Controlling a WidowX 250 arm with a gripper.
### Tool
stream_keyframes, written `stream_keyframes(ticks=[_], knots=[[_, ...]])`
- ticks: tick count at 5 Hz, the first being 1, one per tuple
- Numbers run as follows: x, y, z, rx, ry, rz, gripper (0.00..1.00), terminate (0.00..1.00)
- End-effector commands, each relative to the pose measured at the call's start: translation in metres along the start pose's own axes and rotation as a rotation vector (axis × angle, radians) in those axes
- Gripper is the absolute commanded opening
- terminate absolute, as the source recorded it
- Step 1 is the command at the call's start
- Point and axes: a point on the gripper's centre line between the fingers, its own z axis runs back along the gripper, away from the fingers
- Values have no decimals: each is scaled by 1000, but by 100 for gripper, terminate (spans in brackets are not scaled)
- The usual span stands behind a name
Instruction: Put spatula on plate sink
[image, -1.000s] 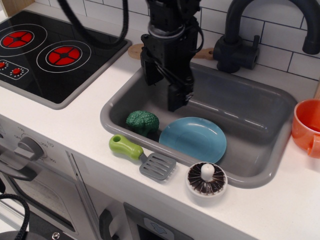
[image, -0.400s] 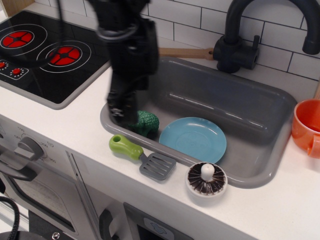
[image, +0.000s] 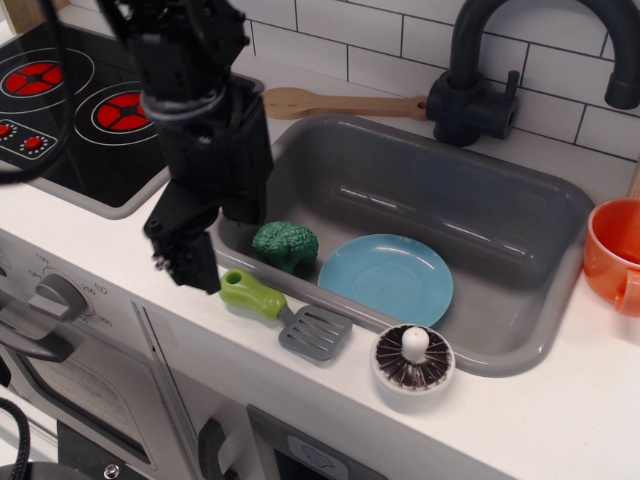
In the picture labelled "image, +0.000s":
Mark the black cabinet door handle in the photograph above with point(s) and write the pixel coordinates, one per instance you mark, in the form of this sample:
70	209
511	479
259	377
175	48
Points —
211	438

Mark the grey oven door handle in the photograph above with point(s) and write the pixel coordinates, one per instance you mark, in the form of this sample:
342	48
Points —
31	335

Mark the black toy stove top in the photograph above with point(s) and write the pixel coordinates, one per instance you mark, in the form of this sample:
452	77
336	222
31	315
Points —
72	98

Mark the dark grey toy faucet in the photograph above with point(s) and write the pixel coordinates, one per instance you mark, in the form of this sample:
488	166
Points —
464	107

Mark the grey plastic sink basin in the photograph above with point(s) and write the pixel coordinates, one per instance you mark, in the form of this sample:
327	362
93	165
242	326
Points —
512	237

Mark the white toy mushroom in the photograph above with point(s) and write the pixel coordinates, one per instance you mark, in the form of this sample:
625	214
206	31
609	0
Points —
411	361

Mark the grey oven knob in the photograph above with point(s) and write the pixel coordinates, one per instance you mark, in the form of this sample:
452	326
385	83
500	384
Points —
57	298

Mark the green toy broccoli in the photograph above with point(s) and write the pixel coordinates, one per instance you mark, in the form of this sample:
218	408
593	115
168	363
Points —
286	245

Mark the orange plastic cup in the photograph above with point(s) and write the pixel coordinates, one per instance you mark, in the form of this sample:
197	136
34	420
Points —
611	254

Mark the green handled grey spatula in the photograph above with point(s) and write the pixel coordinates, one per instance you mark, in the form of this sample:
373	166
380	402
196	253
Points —
312	332

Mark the blue plastic plate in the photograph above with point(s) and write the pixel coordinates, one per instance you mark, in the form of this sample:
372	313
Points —
393	275

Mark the wooden spoon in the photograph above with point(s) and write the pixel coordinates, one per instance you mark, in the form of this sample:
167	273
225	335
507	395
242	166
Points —
288	103

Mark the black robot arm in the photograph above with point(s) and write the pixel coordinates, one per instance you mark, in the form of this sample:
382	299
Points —
183	52

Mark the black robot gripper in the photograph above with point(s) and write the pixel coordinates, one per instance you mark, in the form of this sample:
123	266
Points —
219	159

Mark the wooden corner post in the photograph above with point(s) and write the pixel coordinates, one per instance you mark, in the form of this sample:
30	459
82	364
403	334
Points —
22	15

